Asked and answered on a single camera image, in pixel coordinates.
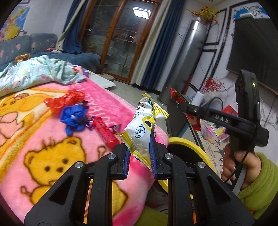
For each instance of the white top coffee table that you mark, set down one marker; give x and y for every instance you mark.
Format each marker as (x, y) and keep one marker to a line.
(102, 81)

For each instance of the country map poster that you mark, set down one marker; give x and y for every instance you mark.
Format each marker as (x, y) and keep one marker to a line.
(15, 19)

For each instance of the white yellow snack bag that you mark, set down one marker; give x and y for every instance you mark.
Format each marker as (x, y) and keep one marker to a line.
(141, 132)

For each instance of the yellow red artificial flowers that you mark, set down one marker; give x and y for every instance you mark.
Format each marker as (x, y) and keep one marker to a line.
(206, 12)

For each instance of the red berry branches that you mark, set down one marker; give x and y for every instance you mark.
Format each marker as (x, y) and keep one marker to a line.
(214, 84)

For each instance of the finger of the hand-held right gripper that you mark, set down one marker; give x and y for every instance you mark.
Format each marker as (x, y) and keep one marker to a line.
(208, 113)

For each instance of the person's right forearm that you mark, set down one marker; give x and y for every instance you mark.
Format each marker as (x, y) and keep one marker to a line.
(262, 189)

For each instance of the purple candy wrapper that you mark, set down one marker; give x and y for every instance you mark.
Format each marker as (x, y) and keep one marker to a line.
(90, 123)
(116, 128)

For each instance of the blue and beige curtain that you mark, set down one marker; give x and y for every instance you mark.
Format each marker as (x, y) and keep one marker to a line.
(71, 28)
(156, 43)

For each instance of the red tube packet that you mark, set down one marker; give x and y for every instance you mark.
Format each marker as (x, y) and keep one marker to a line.
(105, 131)

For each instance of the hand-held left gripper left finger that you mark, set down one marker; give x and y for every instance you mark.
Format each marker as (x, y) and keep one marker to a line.
(126, 160)

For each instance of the blue plastic bag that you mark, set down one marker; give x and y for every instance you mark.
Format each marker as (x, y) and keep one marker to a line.
(73, 116)

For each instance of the person's right hand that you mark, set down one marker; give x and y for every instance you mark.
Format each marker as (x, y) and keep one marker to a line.
(252, 163)

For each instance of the black television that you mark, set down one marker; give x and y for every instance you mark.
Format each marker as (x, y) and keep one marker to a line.
(256, 47)

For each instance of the silver tower air conditioner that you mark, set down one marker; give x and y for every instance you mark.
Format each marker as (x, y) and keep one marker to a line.
(189, 60)

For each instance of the wooden sliding glass door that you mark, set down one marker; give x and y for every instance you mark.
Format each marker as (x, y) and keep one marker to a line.
(121, 37)

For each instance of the white paper roll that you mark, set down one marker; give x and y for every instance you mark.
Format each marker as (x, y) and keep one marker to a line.
(198, 97)

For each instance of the red plastic bag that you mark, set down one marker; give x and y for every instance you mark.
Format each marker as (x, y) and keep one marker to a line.
(65, 98)

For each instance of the light blue printed quilt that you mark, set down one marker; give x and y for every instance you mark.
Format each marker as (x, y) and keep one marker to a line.
(32, 71)

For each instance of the blue grey sofa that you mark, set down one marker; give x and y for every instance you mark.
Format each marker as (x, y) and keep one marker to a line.
(43, 43)

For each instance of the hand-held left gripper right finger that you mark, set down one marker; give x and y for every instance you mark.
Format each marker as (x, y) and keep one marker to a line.
(153, 160)

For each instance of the yellow rim trash bin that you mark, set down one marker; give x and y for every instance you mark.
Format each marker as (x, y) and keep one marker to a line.
(189, 150)

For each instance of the long red snack wrapper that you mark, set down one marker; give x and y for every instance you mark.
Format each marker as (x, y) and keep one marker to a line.
(180, 97)

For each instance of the pink bear printed blanket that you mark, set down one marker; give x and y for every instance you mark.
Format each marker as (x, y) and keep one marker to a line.
(104, 93)

